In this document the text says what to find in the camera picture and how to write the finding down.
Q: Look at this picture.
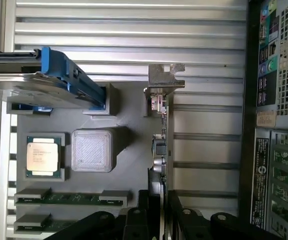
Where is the green RAM stick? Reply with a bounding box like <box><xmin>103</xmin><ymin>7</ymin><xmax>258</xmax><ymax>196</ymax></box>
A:
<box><xmin>18</xmin><ymin>192</ymin><xmax>126</xmax><ymax>206</ymax></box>
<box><xmin>17</xmin><ymin>219</ymin><xmax>84</xmax><ymax>232</ymax></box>

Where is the grey printed parts rack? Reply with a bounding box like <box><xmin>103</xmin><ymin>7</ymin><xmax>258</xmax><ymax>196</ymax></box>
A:
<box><xmin>6</xmin><ymin>82</ymin><xmax>175</xmax><ymax>240</ymax></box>

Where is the silver CPU chip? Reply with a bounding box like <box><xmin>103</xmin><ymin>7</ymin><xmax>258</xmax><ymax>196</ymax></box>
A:
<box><xmin>26</xmin><ymin>135</ymin><xmax>61</xmax><ymax>176</ymax></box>

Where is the beige label sticker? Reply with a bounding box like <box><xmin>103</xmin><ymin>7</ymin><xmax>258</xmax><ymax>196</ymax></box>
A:
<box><xmin>257</xmin><ymin>109</ymin><xmax>277</xmax><ymax>128</ymax></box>

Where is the computer case rear panel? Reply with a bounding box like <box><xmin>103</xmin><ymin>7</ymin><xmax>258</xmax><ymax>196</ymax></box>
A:
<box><xmin>242</xmin><ymin>0</ymin><xmax>288</xmax><ymax>240</ymax></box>

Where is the disk drive with blue caddy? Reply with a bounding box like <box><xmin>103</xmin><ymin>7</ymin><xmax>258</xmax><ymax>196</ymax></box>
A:
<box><xmin>0</xmin><ymin>46</ymin><xmax>107</xmax><ymax>116</ymax></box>

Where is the aluminium frame profile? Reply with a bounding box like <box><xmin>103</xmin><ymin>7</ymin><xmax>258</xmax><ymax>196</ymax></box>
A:
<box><xmin>0</xmin><ymin>0</ymin><xmax>17</xmax><ymax>52</ymax></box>

